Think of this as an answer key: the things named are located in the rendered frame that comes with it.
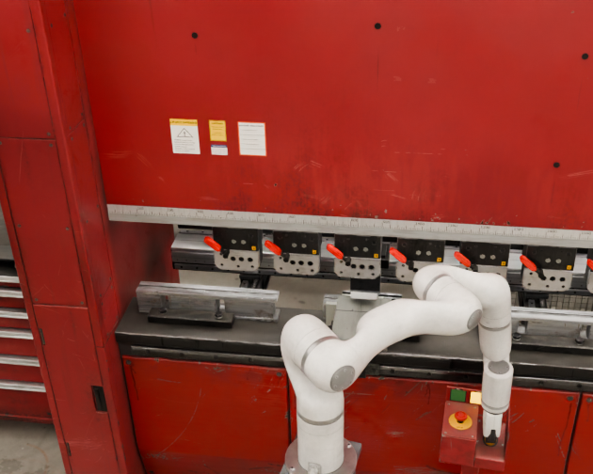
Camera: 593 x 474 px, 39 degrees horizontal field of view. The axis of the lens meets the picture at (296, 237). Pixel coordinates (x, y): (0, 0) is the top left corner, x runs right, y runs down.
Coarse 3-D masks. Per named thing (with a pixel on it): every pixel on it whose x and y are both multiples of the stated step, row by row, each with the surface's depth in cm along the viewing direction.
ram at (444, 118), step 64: (128, 0) 239; (192, 0) 236; (256, 0) 234; (320, 0) 231; (384, 0) 229; (448, 0) 226; (512, 0) 224; (576, 0) 221; (128, 64) 250; (192, 64) 247; (256, 64) 244; (320, 64) 241; (384, 64) 238; (448, 64) 235; (512, 64) 233; (576, 64) 230; (128, 128) 261; (320, 128) 251; (384, 128) 248; (448, 128) 245; (512, 128) 243; (576, 128) 240; (128, 192) 274; (192, 192) 270; (256, 192) 266; (320, 192) 263; (384, 192) 260; (448, 192) 256; (512, 192) 253; (576, 192) 250
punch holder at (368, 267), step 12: (336, 240) 271; (348, 240) 271; (360, 240) 270; (372, 240) 269; (348, 252) 273; (360, 252) 272; (372, 252) 272; (336, 264) 276; (360, 264) 275; (372, 264) 274; (348, 276) 278; (360, 276) 277; (372, 276) 276
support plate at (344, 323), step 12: (348, 300) 283; (360, 300) 283; (372, 300) 283; (384, 300) 283; (336, 312) 278; (348, 312) 278; (360, 312) 277; (336, 324) 272; (348, 324) 272; (348, 336) 267
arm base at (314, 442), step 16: (304, 432) 212; (320, 432) 210; (336, 432) 212; (288, 448) 226; (304, 448) 215; (320, 448) 213; (336, 448) 215; (352, 448) 226; (288, 464) 222; (304, 464) 219; (320, 464) 216; (336, 464) 218; (352, 464) 221
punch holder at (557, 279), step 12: (528, 252) 263; (540, 252) 263; (552, 252) 262; (564, 252) 261; (576, 252) 261; (540, 264) 265; (552, 264) 264; (564, 264) 264; (528, 276) 268; (552, 276) 268; (564, 276) 266; (528, 288) 270; (540, 288) 269; (552, 288) 269; (564, 288) 268
